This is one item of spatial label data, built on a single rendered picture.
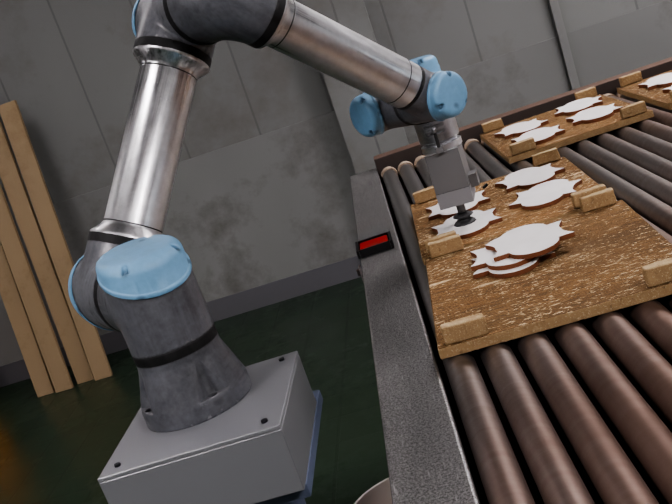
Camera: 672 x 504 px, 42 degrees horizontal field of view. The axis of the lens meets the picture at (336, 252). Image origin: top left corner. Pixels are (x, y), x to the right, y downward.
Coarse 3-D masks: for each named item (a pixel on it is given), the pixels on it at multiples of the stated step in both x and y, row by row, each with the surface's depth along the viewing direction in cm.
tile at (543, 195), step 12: (552, 180) 172; (564, 180) 169; (576, 180) 167; (528, 192) 170; (540, 192) 167; (552, 192) 164; (564, 192) 162; (516, 204) 165; (528, 204) 162; (540, 204) 160; (552, 204) 160
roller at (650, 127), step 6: (648, 120) 203; (630, 126) 210; (636, 126) 206; (642, 126) 203; (648, 126) 200; (654, 126) 197; (660, 126) 194; (666, 126) 193; (648, 132) 199; (654, 132) 195; (660, 132) 192; (666, 132) 189; (660, 138) 191; (666, 138) 188
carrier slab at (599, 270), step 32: (576, 224) 145; (608, 224) 140; (640, 224) 135; (448, 256) 151; (576, 256) 131; (608, 256) 127; (640, 256) 123; (448, 288) 136; (480, 288) 132; (512, 288) 127; (544, 288) 123; (576, 288) 120; (608, 288) 116; (640, 288) 113; (448, 320) 124; (512, 320) 116; (544, 320) 114; (576, 320) 113; (448, 352) 116
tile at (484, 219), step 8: (472, 216) 167; (480, 216) 165; (488, 216) 163; (496, 216) 162; (448, 224) 167; (472, 224) 162; (480, 224) 160; (488, 224) 160; (440, 232) 164; (456, 232) 160; (464, 232) 159; (472, 232) 157; (480, 232) 158
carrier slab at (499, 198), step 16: (560, 160) 188; (560, 176) 176; (576, 176) 172; (496, 192) 181; (512, 192) 177; (416, 208) 190; (480, 208) 173; (496, 208) 170; (544, 208) 159; (560, 208) 156; (576, 208) 153; (416, 224) 178; (432, 224) 174; (496, 224) 160; (512, 224) 157; (528, 224) 154; (464, 240) 157; (480, 240) 154
